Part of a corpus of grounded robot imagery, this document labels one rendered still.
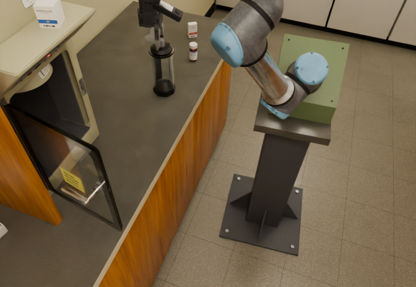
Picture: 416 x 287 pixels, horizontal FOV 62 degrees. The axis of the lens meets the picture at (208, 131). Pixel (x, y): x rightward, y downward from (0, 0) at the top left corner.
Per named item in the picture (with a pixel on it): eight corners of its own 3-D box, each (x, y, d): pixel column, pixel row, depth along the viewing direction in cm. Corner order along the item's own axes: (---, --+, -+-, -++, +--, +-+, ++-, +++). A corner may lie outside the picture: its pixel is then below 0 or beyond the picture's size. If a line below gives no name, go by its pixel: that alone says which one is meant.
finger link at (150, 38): (145, 49, 140) (145, 25, 135) (160, 50, 139) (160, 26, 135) (143, 51, 137) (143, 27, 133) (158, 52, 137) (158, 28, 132)
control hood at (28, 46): (-9, 96, 85) (-27, 63, 78) (69, 30, 106) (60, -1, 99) (30, 108, 83) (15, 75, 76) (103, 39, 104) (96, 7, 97)
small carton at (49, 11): (40, 28, 89) (32, 5, 84) (46, 17, 92) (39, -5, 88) (59, 28, 89) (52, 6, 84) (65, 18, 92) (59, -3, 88)
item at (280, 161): (302, 189, 238) (345, 89, 171) (298, 256, 206) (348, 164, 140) (233, 174, 244) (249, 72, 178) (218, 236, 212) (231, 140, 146)
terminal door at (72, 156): (51, 188, 117) (4, 101, 87) (124, 231, 107) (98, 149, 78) (50, 190, 116) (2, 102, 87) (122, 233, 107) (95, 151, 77)
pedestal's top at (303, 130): (329, 96, 167) (331, 90, 164) (328, 146, 146) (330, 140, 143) (262, 85, 171) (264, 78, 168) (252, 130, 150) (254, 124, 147)
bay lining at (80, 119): (-11, 157, 122) (-66, 78, 95) (37, 109, 138) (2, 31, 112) (48, 178, 117) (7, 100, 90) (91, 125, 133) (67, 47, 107)
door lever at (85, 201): (75, 179, 96) (73, 174, 94) (102, 194, 93) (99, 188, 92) (60, 193, 93) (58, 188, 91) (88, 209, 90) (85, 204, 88)
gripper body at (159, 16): (143, 18, 138) (140, -12, 129) (164, 20, 138) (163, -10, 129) (138, 28, 133) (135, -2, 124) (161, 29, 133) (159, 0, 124)
